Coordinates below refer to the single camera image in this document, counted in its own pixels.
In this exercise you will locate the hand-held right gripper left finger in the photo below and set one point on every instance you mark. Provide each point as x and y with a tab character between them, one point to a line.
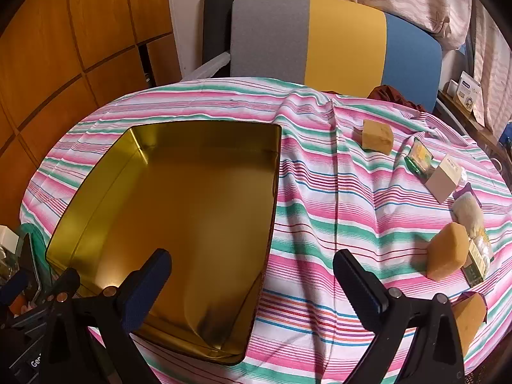
146	288

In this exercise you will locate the green yellow packet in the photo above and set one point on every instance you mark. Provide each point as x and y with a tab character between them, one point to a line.
420	159

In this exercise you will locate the grey yellow blue chair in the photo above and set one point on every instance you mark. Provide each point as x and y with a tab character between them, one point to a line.
340	40

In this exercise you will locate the striped pink green tablecloth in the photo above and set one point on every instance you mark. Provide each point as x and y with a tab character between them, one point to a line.
320	208

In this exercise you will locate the small white cup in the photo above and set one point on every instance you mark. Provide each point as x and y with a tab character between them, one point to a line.
452	87

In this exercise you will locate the large yellow sponge block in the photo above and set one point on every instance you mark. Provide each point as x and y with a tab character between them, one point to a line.
446	254

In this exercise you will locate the small yellow sponge cube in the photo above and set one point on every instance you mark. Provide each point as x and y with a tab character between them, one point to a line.
376	136

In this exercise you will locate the beige carton box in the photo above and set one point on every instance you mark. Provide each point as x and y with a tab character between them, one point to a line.
442	180

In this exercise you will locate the cream knit glove roll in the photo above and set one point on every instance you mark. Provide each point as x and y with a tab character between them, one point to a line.
468	214

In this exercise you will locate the pink wavy print curtain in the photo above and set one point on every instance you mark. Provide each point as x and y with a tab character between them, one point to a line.
494	68

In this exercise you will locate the wooden desk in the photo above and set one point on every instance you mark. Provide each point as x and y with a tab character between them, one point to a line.
476	128

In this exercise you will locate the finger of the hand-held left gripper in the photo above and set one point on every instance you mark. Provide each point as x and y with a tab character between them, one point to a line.
11	288

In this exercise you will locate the white plastic object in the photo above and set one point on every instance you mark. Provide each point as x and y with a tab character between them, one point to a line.
7	242

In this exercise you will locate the gold metal tin box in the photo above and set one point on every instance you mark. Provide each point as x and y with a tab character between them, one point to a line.
180	224

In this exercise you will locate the white labelled box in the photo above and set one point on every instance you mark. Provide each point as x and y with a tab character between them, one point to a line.
468	92

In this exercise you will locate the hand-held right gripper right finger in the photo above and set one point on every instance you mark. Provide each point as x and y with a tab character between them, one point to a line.
362	288

